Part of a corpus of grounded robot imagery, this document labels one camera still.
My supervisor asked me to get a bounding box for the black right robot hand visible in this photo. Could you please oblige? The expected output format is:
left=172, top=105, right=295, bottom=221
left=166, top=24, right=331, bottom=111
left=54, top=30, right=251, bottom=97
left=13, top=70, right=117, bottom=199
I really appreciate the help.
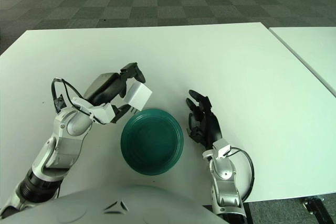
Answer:
left=185, top=89, right=224, bottom=150

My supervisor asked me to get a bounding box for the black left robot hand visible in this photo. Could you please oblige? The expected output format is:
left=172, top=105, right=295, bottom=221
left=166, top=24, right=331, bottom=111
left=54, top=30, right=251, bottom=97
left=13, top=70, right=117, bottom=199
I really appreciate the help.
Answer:
left=82, top=62, right=146, bottom=125

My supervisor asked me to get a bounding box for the white cube charger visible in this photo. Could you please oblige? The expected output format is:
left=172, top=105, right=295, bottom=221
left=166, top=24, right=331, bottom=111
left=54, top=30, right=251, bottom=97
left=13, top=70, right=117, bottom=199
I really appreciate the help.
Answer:
left=122, top=81, right=153, bottom=115

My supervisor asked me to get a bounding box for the dark green round plate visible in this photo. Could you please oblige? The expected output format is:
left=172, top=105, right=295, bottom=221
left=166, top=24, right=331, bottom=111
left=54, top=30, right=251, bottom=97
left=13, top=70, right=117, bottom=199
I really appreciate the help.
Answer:
left=120, top=108, right=184, bottom=176

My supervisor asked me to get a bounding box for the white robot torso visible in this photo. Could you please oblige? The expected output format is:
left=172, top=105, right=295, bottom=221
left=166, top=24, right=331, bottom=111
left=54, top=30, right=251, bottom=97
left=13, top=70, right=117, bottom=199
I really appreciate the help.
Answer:
left=0, top=184, right=225, bottom=224

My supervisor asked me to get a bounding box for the black table leg base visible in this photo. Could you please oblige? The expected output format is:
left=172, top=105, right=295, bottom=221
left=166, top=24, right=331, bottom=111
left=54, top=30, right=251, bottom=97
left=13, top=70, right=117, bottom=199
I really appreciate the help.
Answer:
left=301, top=196, right=332, bottom=224

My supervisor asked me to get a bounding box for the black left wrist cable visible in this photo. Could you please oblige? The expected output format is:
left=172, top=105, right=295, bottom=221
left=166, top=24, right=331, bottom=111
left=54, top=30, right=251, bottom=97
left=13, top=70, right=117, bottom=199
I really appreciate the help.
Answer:
left=50, top=77, right=92, bottom=116

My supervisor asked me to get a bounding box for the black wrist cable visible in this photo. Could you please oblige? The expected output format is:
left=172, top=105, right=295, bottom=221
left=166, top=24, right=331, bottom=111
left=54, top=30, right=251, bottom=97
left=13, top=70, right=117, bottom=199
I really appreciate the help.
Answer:
left=50, top=77, right=92, bottom=116
left=227, top=147, right=255, bottom=201

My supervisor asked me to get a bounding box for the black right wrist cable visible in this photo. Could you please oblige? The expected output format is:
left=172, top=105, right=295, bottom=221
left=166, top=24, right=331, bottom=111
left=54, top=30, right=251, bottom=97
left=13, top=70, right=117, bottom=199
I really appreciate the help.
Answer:
left=227, top=147, right=255, bottom=201

